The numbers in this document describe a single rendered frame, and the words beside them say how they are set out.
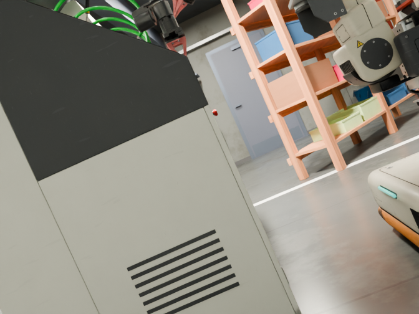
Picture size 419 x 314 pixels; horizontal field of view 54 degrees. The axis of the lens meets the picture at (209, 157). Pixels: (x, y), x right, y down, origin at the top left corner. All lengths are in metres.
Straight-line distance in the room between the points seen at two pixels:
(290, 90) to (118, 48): 2.50
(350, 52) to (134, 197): 0.85
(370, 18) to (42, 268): 1.33
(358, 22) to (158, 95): 0.71
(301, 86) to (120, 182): 2.48
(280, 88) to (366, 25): 2.24
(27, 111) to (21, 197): 0.27
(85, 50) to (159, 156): 0.39
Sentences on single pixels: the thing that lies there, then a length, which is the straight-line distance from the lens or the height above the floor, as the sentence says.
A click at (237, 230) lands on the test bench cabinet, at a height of 0.40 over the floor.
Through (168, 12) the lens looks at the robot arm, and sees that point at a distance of 1.43.
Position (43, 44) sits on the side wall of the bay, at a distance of 1.39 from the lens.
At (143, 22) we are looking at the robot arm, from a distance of 1.44.
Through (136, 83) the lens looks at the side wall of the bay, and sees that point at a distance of 1.29.
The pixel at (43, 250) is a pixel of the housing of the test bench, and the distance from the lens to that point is 1.41.
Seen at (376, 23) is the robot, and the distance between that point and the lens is 1.53.
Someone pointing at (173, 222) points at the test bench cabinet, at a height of 0.50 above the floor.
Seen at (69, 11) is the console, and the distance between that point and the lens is 2.15.
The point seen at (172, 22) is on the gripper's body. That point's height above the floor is 1.09.
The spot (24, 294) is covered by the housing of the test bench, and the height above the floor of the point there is 0.49.
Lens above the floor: 0.70
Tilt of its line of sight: 2 degrees down
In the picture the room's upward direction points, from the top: 24 degrees counter-clockwise
